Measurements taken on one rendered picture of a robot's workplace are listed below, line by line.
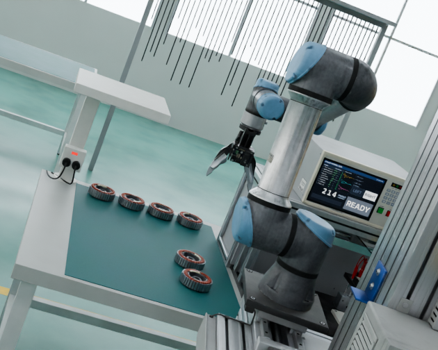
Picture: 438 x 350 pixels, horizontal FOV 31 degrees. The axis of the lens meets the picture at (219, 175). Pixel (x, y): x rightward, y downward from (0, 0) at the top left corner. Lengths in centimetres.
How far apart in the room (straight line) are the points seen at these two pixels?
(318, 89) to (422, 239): 47
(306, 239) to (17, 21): 724
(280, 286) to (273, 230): 16
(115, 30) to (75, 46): 48
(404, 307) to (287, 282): 40
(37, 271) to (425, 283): 120
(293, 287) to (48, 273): 79
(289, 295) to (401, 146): 787
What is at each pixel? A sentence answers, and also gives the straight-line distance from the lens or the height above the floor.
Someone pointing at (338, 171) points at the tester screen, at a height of 127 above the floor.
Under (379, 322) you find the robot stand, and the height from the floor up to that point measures 123.
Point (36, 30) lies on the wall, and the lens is 898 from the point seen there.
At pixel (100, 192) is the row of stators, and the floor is 78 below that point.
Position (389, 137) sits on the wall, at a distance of 976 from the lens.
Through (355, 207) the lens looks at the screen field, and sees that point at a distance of 291.
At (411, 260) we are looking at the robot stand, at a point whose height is 134.
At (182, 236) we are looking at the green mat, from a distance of 316.
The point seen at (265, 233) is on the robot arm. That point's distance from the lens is 197.
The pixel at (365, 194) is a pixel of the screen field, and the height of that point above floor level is 122.
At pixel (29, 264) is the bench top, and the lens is 245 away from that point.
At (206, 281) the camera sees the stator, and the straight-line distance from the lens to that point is 270.
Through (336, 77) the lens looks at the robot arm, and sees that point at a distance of 195.
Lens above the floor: 173
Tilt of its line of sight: 13 degrees down
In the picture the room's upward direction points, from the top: 22 degrees clockwise
